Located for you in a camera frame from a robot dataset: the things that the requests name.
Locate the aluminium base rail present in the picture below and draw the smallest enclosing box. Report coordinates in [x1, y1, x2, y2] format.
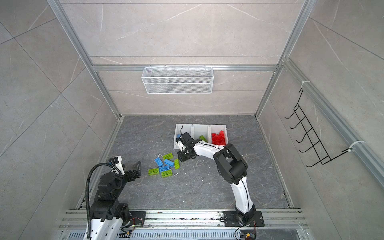
[59, 209, 313, 240]

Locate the blue lego brick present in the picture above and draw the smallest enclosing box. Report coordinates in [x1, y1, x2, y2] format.
[159, 165, 170, 173]
[154, 157, 164, 168]
[164, 159, 175, 167]

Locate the white three-compartment bin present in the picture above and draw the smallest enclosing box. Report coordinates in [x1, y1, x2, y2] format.
[174, 124, 229, 150]

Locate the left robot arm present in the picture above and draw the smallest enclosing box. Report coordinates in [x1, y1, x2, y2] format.
[84, 156, 141, 240]

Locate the red arch lego piece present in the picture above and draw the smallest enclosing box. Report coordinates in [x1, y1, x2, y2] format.
[216, 131, 226, 146]

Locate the green lego brick hidden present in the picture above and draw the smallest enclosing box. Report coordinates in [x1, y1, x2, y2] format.
[174, 159, 180, 170]

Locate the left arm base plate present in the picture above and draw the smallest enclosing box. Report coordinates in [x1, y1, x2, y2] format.
[122, 211, 147, 227]

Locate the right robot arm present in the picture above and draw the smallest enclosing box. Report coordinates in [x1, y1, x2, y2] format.
[176, 138, 256, 225]

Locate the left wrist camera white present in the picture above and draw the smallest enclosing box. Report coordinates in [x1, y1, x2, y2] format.
[108, 156, 125, 176]

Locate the white wire mesh basket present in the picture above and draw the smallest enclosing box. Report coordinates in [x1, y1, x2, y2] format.
[142, 67, 214, 95]

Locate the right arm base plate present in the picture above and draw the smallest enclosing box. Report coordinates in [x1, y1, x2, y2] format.
[219, 211, 265, 227]

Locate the green lego brick bottom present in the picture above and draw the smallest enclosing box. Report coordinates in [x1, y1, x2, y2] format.
[161, 170, 173, 178]

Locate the black wire hook rack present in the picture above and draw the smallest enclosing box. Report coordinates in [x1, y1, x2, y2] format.
[285, 89, 353, 168]

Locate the green lego brick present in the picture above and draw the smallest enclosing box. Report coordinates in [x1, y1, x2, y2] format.
[161, 170, 173, 178]
[148, 168, 160, 176]
[163, 153, 174, 160]
[199, 135, 208, 143]

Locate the red lego brick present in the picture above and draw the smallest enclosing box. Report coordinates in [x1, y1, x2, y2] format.
[211, 133, 216, 145]

